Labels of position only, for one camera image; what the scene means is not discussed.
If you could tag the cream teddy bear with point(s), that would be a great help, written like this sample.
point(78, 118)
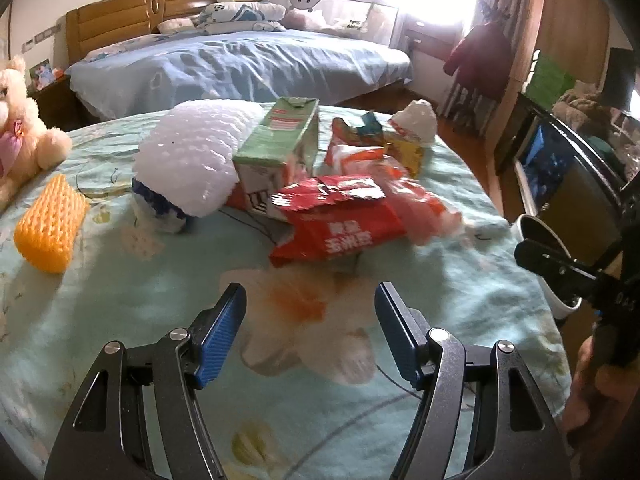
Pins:
point(28, 146)

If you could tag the blue bed quilt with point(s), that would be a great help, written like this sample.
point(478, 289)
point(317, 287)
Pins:
point(250, 66)

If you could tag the grey crib rail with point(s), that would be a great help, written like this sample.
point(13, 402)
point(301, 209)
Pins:
point(379, 21)

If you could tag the green milk carton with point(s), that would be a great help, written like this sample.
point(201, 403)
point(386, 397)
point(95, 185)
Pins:
point(280, 151)

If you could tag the white trash bin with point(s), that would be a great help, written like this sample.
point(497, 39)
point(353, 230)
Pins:
point(534, 257)

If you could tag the white bubble wrap pack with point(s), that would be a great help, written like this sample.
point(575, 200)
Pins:
point(188, 156)

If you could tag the wooden headboard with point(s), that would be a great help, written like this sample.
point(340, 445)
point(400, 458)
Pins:
point(105, 22)

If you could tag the orange foam net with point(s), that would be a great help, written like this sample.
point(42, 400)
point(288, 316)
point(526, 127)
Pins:
point(46, 233)

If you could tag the photo frame on nightstand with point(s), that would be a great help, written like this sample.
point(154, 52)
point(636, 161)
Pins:
point(41, 75)

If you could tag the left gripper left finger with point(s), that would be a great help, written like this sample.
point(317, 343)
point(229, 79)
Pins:
point(213, 332)

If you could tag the teal floral blanket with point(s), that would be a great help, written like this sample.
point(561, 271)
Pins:
point(309, 389)

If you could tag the right hand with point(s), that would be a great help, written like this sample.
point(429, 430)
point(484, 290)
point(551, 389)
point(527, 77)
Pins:
point(600, 397)

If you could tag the dark wooden nightstand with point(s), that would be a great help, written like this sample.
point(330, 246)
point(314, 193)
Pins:
point(60, 107)

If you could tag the white tissue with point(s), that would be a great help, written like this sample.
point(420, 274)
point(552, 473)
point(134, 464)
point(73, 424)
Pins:
point(417, 122)

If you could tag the dark hanging coat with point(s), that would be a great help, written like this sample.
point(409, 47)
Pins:
point(482, 60)

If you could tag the blue white pillow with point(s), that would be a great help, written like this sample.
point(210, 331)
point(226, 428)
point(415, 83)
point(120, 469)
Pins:
point(224, 17)

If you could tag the clear orange plastic bag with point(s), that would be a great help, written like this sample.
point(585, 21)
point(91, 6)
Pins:
point(422, 214)

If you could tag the red snack bag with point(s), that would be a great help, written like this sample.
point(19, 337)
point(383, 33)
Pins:
point(333, 216)

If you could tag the black tv cabinet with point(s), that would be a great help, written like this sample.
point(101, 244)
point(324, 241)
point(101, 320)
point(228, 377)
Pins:
point(547, 170)

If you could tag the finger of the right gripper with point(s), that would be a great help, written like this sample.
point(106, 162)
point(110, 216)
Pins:
point(539, 232)
point(565, 281)

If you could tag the blue white wrapper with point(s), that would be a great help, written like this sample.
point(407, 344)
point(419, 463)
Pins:
point(153, 211)

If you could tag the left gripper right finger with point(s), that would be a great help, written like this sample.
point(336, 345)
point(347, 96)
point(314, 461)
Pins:
point(405, 332)

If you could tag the yellow snack wrapper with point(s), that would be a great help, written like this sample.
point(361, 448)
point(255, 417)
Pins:
point(400, 147)

